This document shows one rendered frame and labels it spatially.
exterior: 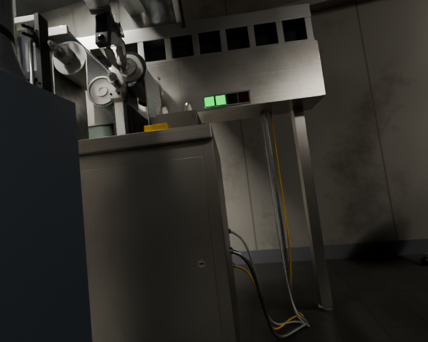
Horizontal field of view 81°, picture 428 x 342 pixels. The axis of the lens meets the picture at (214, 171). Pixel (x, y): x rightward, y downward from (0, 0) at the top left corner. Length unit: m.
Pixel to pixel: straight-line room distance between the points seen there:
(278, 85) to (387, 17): 1.83
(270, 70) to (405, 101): 1.66
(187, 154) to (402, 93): 2.39
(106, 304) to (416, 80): 2.82
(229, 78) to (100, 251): 1.03
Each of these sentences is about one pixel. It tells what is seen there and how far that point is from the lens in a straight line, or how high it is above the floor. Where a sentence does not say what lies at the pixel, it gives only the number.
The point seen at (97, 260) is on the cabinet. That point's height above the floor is 0.56.
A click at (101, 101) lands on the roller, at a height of 1.13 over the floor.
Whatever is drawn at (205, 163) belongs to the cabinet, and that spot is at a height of 0.79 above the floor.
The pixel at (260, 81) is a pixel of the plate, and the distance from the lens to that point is 1.43.
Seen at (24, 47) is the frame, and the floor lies 1.34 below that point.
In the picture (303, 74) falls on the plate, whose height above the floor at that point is 1.26.
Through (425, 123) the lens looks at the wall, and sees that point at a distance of 2.87.
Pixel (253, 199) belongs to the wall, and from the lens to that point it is 2.48.
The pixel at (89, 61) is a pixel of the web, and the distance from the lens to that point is 1.28.
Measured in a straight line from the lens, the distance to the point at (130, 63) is 1.15.
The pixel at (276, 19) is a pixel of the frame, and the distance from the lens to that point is 1.61.
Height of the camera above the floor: 0.71
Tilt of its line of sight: 5 degrees up
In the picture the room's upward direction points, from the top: 7 degrees counter-clockwise
